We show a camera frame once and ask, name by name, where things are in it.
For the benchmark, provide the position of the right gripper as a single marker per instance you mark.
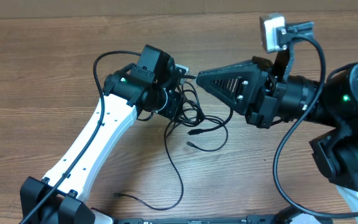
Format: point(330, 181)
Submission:
point(258, 80)

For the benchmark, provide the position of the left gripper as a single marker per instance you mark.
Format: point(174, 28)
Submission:
point(174, 101)

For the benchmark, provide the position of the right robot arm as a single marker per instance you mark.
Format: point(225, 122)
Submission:
point(333, 102)

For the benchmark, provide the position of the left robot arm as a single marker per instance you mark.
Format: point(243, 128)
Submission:
point(147, 85)

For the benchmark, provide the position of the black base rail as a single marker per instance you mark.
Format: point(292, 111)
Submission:
point(288, 215)

